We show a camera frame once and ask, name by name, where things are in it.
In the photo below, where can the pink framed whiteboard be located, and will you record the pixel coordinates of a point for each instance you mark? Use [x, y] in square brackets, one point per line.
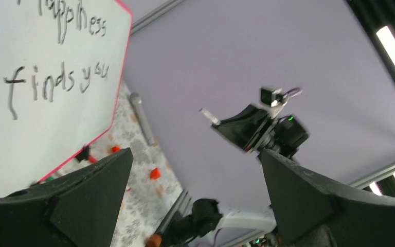
[61, 64]

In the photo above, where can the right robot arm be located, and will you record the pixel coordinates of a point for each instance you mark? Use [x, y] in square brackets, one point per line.
[187, 220]

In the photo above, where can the floral patterned table mat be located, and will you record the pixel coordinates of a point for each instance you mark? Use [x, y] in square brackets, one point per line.
[145, 202]

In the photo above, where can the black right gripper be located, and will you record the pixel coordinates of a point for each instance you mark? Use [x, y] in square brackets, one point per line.
[250, 130]

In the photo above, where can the black whiteboard marker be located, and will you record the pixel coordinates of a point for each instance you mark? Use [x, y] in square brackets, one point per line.
[214, 121]

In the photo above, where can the small red block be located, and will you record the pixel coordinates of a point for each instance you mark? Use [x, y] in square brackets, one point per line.
[115, 149]

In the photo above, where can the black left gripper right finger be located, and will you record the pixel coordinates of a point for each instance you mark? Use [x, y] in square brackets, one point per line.
[313, 210]

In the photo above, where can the red triangular block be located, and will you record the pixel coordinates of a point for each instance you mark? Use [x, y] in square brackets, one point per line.
[155, 174]

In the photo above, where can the black whiteboard foot right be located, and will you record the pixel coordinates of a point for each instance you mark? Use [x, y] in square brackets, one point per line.
[83, 155]

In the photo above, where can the red whiteboard marker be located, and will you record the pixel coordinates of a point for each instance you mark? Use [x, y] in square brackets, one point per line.
[91, 159]

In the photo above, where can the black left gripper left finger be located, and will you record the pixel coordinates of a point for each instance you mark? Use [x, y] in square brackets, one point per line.
[78, 209]

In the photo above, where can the silver toy microphone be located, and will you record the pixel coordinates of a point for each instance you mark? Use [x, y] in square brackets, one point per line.
[136, 103]

